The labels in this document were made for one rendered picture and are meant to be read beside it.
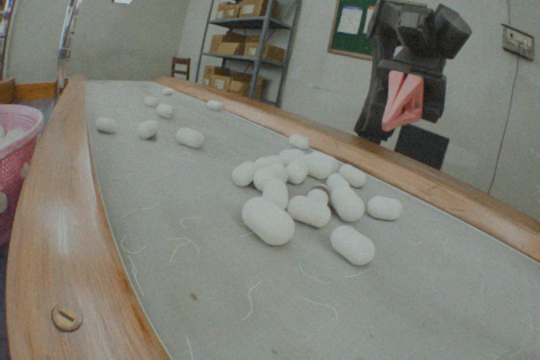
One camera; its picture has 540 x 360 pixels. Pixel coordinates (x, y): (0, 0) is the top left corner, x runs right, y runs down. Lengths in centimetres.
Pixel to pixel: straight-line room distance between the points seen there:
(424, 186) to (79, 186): 34
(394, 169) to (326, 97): 222
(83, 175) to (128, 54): 452
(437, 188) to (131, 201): 32
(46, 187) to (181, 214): 9
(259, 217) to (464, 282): 16
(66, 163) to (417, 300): 23
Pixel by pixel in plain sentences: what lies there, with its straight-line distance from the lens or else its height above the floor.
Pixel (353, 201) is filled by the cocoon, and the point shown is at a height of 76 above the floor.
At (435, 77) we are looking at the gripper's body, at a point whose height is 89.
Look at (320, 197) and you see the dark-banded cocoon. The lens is 20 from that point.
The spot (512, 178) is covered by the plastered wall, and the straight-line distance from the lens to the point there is 229.
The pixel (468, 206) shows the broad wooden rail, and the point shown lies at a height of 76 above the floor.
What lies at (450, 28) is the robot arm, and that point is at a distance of 39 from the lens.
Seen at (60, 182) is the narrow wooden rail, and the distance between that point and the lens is 16.
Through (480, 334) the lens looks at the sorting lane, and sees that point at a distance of 18.
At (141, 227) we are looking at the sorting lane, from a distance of 16.
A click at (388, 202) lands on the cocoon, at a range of 23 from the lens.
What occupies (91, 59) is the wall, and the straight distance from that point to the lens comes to 454.
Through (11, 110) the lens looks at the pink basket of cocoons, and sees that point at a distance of 41.
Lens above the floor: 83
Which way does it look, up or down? 18 degrees down
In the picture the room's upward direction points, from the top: 12 degrees clockwise
